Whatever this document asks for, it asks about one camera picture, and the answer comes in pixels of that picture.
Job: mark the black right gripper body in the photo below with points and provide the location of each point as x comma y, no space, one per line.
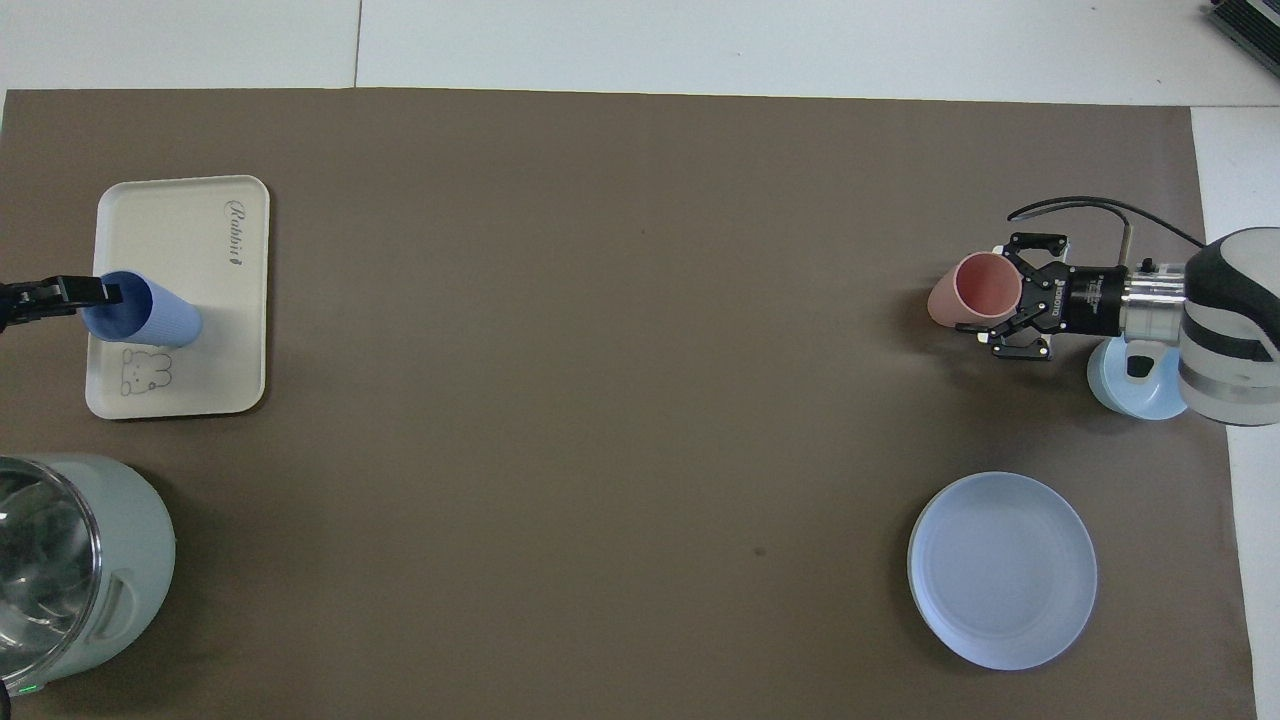
1085,300

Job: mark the blue round plate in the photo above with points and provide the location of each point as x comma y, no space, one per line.
1000,570

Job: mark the cream rabbit print tray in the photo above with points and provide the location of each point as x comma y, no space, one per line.
190,240

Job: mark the pale green cooking pot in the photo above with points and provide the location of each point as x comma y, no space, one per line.
135,540

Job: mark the light blue bowl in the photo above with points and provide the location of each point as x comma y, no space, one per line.
1110,390

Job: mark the brown table mat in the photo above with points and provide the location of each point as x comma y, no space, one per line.
600,400

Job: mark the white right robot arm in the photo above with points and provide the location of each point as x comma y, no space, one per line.
1230,330

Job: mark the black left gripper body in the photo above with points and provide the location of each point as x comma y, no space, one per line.
25,303

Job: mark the blue plastic cup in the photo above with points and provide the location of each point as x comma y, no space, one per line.
165,318

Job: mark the dark grey ribbed device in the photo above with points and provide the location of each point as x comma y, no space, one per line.
1255,15

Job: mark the pink plastic cup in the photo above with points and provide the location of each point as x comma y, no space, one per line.
985,285

